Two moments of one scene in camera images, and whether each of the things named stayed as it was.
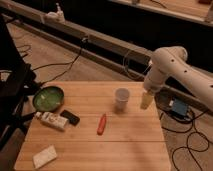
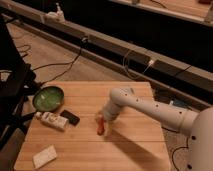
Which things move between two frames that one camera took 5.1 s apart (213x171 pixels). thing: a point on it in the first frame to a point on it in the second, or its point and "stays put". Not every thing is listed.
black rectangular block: x=72 y=118 stays put
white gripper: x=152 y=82 to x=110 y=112
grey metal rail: x=95 y=46 stays put
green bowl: x=48 y=98 stays put
